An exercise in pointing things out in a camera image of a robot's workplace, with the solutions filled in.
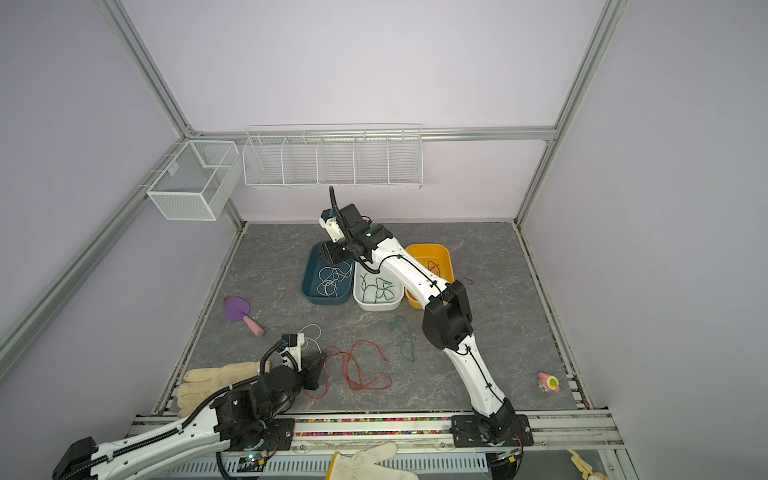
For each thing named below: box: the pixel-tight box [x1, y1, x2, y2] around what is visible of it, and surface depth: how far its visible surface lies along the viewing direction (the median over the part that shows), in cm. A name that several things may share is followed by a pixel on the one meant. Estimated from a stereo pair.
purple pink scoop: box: [223, 295, 265, 338], surface depth 98 cm
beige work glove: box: [176, 361, 261, 419], surface depth 84 cm
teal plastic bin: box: [302, 241, 355, 305], surface depth 102 cm
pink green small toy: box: [538, 372, 560, 394], surface depth 79 cm
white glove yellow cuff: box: [326, 442, 419, 480], surface depth 71 cm
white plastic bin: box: [353, 261, 405, 311], surface depth 100 cm
